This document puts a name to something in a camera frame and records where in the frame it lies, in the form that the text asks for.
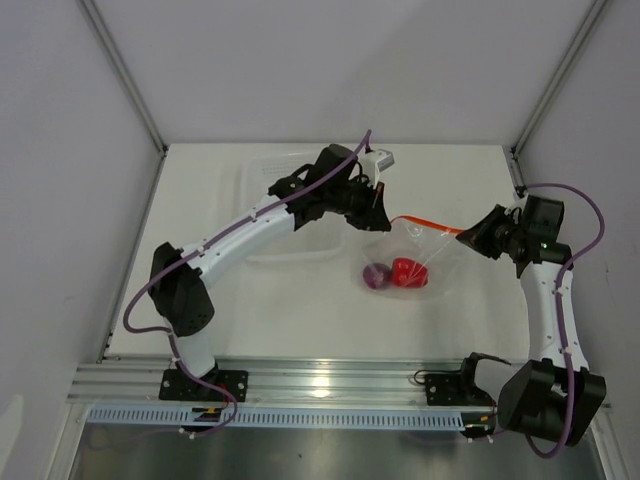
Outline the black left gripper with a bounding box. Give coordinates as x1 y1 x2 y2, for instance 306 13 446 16
326 176 390 232

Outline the clear zip bag red zipper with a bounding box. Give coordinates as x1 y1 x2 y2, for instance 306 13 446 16
353 215 465 300

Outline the purple red onion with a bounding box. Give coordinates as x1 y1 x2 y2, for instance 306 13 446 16
362 263 392 290

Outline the red bell pepper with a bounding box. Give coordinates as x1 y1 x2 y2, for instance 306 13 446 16
391 257 429 289

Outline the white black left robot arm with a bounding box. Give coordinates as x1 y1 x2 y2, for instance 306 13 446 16
149 144 395 400

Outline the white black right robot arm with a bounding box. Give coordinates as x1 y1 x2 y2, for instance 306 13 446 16
456 195 607 458

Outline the white perforated plastic basket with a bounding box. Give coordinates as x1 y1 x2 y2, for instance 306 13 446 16
234 152 346 264

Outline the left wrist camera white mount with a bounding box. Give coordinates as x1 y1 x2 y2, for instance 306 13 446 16
359 149 395 187

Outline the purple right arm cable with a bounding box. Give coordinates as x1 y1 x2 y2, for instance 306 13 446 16
514 182 607 460

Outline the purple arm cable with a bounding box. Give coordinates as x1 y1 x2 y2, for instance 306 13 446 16
122 128 374 441
514 182 607 460

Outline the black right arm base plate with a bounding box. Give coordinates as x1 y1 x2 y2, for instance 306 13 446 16
413 370 496 407

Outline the white slotted cable duct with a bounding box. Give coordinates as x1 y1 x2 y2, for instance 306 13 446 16
87 405 465 432

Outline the right aluminium frame post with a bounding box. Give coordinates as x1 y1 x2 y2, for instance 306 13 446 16
511 0 613 160

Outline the aluminium frame post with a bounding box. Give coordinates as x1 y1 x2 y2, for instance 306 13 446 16
76 0 168 155
511 0 613 160

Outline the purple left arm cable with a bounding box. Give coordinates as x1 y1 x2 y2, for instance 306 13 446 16
122 128 374 441

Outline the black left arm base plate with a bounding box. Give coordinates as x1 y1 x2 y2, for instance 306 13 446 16
158 368 249 404

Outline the aluminium front rail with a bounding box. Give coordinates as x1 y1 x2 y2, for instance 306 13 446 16
66 357 461 410

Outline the left aluminium frame post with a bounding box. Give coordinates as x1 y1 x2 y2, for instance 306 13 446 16
76 0 168 155

